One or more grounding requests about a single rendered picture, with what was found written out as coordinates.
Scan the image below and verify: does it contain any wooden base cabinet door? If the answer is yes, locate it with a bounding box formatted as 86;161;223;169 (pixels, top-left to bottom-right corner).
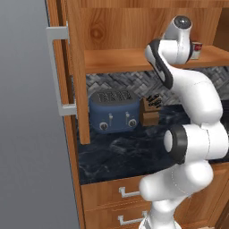
174;162;229;229

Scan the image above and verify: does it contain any blue toaster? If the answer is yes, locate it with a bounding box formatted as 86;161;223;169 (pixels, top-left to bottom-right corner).
88;89;141;135

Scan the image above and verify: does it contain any wooden knife block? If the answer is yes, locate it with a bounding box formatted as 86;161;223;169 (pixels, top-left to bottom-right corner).
139;93;164;127

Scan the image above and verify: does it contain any wooden drawer front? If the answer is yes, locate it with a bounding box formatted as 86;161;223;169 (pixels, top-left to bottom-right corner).
84;201;154;229
81;174;154;212

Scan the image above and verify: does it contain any red and white can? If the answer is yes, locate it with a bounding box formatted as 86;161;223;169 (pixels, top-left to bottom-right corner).
191;41;204;61

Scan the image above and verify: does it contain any grey cabinet door handle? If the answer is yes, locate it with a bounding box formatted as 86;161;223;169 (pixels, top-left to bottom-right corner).
46;24;78;117

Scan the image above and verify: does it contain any grey drawer handle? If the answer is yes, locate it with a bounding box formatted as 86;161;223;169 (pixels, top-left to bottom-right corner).
117;210;149;226
118;186;141;199

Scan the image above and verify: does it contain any wooden wall cabinet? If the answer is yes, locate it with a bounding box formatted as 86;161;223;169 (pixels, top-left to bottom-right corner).
65;0;229;75

